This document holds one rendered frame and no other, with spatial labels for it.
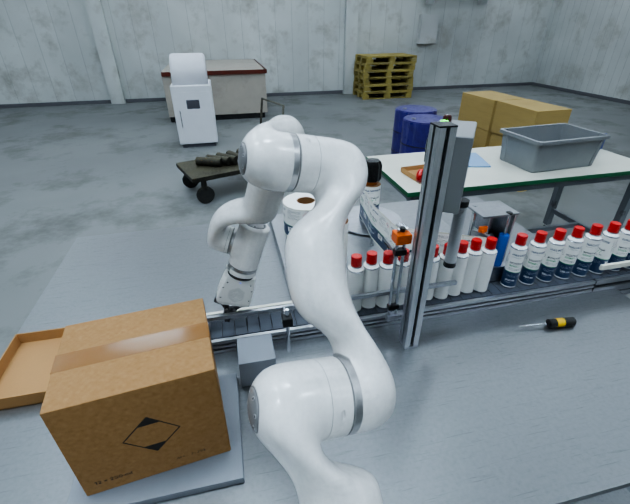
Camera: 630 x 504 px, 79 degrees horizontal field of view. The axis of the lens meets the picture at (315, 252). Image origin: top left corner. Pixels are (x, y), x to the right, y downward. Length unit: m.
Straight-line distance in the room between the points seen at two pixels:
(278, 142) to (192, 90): 5.71
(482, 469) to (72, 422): 0.85
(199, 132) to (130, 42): 4.73
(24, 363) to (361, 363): 1.09
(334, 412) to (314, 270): 0.21
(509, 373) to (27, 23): 11.01
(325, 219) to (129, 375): 0.49
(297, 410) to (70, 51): 10.78
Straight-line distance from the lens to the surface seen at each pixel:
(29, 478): 1.18
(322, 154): 0.66
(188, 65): 6.43
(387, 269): 1.21
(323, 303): 0.59
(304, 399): 0.57
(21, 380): 1.41
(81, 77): 11.12
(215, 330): 1.25
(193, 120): 6.40
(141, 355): 0.88
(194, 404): 0.87
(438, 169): 0.96
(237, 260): 1.07
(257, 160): 0.63
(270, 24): 10.73
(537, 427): 1.19
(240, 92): 8.22
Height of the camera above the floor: 1.70
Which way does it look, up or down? 31 degrees down
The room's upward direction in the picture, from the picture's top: straight up
